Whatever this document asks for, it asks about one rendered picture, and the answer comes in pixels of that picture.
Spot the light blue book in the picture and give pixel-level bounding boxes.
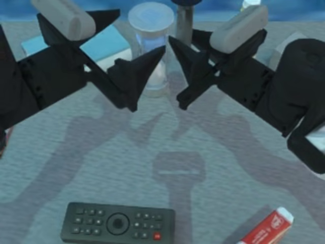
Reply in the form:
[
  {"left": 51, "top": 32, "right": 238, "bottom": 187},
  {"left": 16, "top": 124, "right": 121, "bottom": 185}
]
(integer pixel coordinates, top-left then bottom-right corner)
[{"left": 21, "top": 25, "right": 133, "bottom": 67}]

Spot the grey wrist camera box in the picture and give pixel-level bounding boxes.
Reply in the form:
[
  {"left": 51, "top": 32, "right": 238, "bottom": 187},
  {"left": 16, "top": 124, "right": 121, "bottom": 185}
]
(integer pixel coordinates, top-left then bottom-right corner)
[
  {"left": 210, "top": 4, "right": 269, "bottom": 54},
  {"left": 29, "top": 0, "right": 96, "bottom": 42}
]

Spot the black remote control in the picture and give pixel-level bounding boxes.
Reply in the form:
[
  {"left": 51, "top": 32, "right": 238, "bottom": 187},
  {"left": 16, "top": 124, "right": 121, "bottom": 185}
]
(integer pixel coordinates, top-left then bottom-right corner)
[{"left": 60, "top": 201, "right": 176, "bottom": 243}]

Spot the white bottle with green label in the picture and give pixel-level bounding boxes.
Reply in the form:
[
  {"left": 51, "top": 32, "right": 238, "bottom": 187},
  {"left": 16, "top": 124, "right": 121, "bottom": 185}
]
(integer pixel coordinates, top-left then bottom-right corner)
[{"left": 239, "top": 0, "right": 263, "bottom": 12}]

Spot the grey metal post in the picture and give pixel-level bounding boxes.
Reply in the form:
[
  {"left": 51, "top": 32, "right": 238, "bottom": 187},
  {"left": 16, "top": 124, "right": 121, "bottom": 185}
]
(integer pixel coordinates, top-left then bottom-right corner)
[{"left": 171, "top": 0, "right": 202, "bottom": 46}]

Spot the clear plastic hourglass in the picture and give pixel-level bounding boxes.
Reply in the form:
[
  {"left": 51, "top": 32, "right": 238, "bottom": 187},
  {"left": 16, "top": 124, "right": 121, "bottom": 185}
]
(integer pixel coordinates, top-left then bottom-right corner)
[{"left": 127, "top": 2, "right": 176, "bottom": 99}]

